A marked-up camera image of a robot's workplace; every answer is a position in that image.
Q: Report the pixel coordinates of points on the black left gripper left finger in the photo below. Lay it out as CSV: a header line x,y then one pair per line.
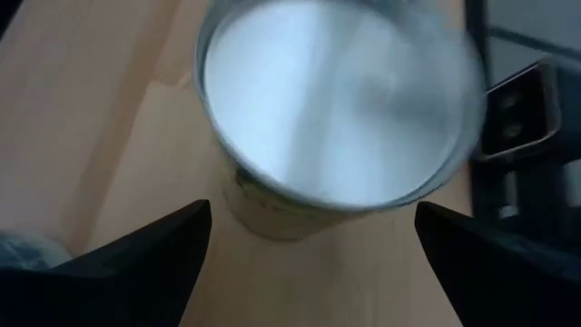
x,y
113,290

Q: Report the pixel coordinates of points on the black metal table frame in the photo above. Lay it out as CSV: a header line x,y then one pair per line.
x,y
522,118

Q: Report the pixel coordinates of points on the oranges labelled green tin can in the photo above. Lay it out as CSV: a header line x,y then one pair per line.
x,y
327,100

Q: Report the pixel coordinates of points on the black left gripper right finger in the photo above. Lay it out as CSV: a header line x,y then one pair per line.
x,y
513,286

